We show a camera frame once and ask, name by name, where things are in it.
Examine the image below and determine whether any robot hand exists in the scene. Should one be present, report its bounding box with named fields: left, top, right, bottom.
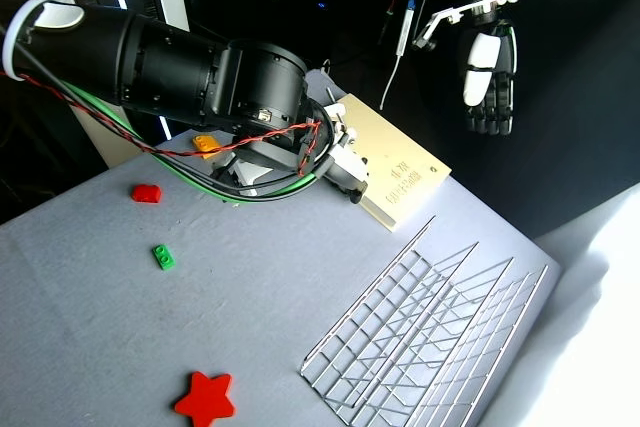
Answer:
left=212, top=139, right=371, bottom=206
left=460, top=21, right=517, bottom=137

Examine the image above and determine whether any beige paperback book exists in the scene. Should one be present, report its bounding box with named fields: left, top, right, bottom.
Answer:
left=335, top=93, right=453, bottom=233

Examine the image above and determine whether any orange toy block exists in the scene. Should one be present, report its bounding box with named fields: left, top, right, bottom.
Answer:
left=192, top=134, right=222, bottom=161

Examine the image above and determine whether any green toy block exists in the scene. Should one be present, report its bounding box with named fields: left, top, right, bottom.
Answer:
left=152, top=243, right=177, bottom=271

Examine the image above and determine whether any red toy block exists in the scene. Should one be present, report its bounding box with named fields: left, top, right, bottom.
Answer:
left=131, top=183, right=163, bottom=204

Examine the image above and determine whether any red star toy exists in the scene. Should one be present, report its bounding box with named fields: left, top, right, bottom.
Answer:
left=173, top=370, right=237, bottom=427

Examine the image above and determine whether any white backdrop cloth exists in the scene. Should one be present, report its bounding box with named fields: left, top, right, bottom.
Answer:
left=479, top=181, right=640, bottom=427

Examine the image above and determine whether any grey table cloth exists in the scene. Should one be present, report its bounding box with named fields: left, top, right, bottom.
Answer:
left=0, top=69, right=564, bottom=427

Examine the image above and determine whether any white cable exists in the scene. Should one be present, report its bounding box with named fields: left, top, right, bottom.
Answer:
left=379, top=0, right=417, bottom=111

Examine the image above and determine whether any silver wire file rack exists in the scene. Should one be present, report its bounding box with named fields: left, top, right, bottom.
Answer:
left=299, top=215, right=550, bottom=427

